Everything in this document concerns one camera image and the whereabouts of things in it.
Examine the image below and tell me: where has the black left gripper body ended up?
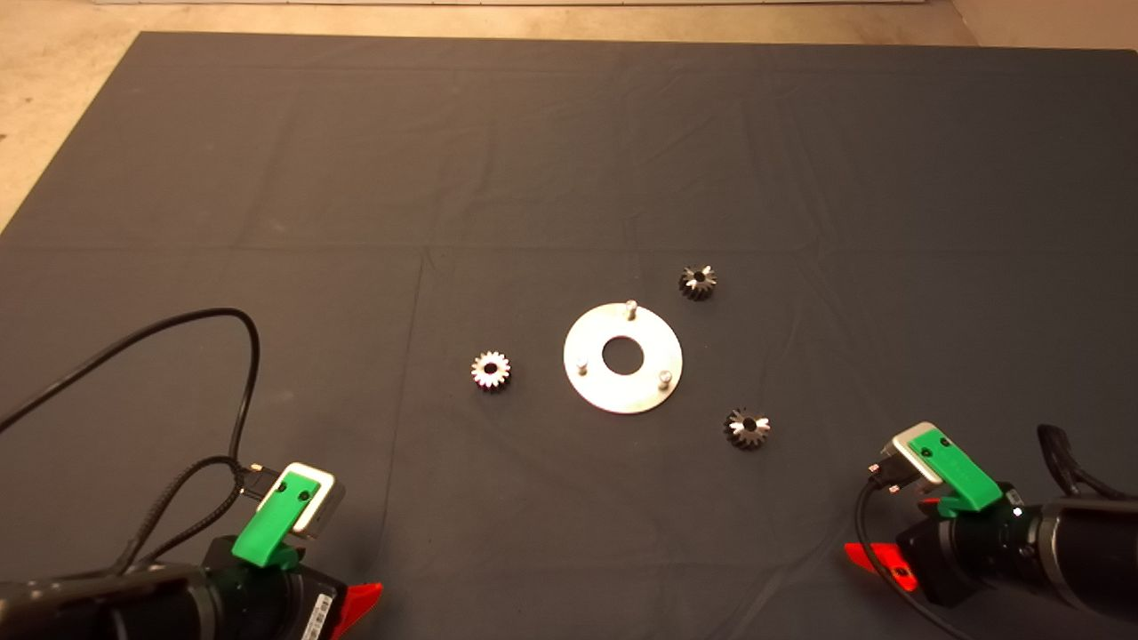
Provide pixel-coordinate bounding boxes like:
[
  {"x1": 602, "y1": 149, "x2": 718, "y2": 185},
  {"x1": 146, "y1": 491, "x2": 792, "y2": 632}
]
[{"x1": 203, "y1": 536, "x2": 349, "y2": 640}]

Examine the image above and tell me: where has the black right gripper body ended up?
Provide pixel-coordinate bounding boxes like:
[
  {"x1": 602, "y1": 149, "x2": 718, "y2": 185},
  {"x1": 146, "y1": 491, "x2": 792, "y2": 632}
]
[{"x1": 896, "y1": 484, "x2": 1050, "y2": 610}]

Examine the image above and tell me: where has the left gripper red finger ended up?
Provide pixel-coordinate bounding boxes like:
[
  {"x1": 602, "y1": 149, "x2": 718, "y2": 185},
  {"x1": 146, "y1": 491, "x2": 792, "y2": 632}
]
[{"x1": 331, "y1": 582, "x2": 384, "y2": 640}]

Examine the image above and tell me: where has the dark steel planetary gear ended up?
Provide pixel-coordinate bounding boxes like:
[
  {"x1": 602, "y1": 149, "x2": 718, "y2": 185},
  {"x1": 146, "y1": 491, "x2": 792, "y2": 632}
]
[
  {"x1": 678, "y1": 265, "x2": 718, "y2": 302},
  {"x1": 724, "y1": 408, "x2": 772, "y2": 451}
]

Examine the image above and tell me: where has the shiny steel planetary gear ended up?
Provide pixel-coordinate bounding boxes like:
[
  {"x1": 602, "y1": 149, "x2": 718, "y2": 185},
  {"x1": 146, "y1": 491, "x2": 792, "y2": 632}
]
[{"x1": 470, "y1": 350, "x2": 512, "y2": 392}]

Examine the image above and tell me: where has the round metal carrier plate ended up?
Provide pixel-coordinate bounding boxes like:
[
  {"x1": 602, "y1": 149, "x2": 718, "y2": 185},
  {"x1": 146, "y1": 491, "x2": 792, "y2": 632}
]
[{"x1": 563, "y1": 302, "x2": 685, "y2": 415}]

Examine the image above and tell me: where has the dark grey table cloth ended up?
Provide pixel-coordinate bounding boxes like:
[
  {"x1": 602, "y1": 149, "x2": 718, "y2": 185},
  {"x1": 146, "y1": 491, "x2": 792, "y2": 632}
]
[{"x1": 0, "y1": 31, "x2": 1138, "y2": 640}]

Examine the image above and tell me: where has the right green camera mount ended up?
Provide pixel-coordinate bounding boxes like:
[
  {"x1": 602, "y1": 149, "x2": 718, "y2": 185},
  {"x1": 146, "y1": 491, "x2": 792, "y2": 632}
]
[{"x1": 907, "y1": 429, "x2": 1006, "y2": 519}]

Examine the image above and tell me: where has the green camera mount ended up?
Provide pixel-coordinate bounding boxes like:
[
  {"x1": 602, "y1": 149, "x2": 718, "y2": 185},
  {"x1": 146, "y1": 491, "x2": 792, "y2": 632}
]
[
  {"x1": 907, "y1": 429, "x2": 1006, "y2": 519},
  {"x1": 232, "y1": 470, "x2": 323, "y2": 570}
]

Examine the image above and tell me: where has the right camera black cable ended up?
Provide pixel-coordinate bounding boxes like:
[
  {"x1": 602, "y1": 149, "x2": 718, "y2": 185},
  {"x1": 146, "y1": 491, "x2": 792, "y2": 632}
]
[{"x1": 855, "y1": 460, "x2": 979, "y2": 640}]

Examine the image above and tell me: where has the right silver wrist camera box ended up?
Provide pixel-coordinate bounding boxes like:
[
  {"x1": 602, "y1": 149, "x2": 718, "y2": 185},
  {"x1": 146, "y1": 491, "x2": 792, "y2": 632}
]
[{"x1": 876, "y1": 422, "x2": 945, "y2": 488}]

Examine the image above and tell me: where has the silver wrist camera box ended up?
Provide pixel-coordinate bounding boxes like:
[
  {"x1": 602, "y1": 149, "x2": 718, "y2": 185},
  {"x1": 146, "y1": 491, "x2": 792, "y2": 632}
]
[
  {"x1": 283, "y1": 462, "x2": 346, "y2": 536},
  {"x1": 876, "y1": 422, "x2": 945, "y2": 488}
]

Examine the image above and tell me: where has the left green camera mount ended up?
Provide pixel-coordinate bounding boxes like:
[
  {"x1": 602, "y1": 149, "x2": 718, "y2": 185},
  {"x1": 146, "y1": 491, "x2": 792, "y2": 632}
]
[{"x1": 232, "y1": 470, "x2": 323, "y2": 570}]

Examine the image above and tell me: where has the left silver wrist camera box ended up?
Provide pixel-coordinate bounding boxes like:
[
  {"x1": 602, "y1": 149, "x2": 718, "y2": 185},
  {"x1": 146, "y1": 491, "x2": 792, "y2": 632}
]
[{"x1": 283, "y1": 462, "x2": 346, "y2": 536}]

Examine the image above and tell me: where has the black cable strap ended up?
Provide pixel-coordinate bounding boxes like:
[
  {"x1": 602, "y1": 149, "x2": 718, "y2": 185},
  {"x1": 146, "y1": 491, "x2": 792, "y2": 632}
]
[{"x1": 1037, "y1": 424, "x2": 1138, "y2": 500}]

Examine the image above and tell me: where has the braided black cable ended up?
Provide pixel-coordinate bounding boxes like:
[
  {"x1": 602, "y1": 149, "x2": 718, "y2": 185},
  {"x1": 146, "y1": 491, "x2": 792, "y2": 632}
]
[{"x1": 114, "y1": 456, "x2": 268, "y2": 574}]

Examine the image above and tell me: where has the thin smooth black cable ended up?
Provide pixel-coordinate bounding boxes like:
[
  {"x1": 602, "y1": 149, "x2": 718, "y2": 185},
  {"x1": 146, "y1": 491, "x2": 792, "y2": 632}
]
[{"x1": 0, "y1": 308, "x2": 261, "y2": 485}]

